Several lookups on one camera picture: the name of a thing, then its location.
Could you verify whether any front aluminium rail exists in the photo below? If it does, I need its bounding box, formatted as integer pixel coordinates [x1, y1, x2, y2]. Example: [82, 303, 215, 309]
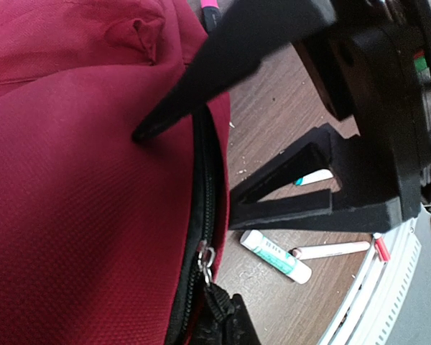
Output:
[318, 218, 422, 345]

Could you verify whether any red backpack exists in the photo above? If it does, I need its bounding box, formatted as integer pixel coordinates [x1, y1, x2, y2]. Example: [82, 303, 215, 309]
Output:
[0, 1, 259, 344]

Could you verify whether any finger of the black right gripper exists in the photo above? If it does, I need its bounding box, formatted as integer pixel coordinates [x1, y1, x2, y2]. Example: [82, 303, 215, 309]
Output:
[132, 0, 338, 142]
[229, 124, 402, 231]

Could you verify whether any black pink highlighter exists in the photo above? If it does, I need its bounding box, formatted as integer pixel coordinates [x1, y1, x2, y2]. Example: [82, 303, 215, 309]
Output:
[200, 0, 221, 33]

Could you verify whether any teal capped white marker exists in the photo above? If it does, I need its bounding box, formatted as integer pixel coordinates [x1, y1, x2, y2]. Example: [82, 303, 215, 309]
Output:
[294, 169, 333, 186]

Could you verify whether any white glue stick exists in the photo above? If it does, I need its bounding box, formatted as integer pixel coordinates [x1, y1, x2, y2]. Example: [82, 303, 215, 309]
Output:
[240, 230, 312, 285]

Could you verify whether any red capped white marker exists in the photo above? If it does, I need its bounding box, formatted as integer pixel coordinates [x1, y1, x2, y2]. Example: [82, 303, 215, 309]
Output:
[372, 233, 391, 262]

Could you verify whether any pink capped white marker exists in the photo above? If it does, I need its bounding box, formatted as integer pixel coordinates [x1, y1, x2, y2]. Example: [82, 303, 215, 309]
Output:
[289, 241, 371, 260]

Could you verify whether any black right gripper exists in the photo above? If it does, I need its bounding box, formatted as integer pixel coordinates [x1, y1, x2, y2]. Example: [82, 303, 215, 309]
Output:
[294, 1, 431, 219]

